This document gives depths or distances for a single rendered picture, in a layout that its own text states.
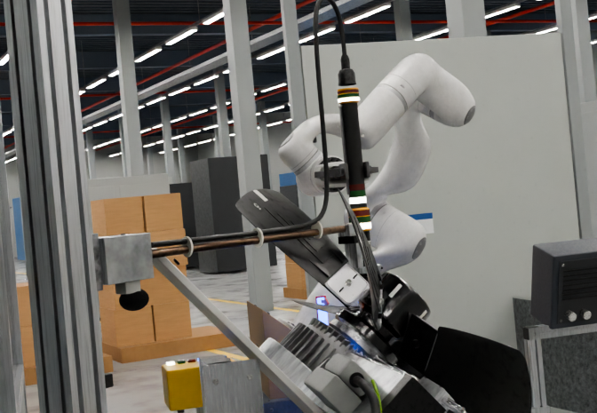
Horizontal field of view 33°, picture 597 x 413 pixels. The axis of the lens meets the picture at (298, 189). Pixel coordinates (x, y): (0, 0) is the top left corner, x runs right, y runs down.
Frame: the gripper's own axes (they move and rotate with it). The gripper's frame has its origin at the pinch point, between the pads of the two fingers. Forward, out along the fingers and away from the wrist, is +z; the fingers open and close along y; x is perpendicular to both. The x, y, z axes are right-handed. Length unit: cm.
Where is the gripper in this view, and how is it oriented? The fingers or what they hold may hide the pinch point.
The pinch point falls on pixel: (354, 170)
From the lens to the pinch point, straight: 201.6
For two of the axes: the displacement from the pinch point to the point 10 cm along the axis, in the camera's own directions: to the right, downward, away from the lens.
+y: -9.6, 0.8, -2.5
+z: 2.5, -0.4, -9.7
